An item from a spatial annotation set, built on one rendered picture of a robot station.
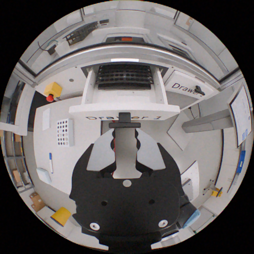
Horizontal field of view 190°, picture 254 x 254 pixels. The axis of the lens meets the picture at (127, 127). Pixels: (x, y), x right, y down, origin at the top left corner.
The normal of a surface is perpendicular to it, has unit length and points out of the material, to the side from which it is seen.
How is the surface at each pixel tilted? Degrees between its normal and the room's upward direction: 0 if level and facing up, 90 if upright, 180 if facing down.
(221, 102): 90
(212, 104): 90
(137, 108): 0
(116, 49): 90
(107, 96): 0
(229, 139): 90
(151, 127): 0
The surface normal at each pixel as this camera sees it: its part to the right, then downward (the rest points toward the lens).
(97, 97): 0.04, -0.11
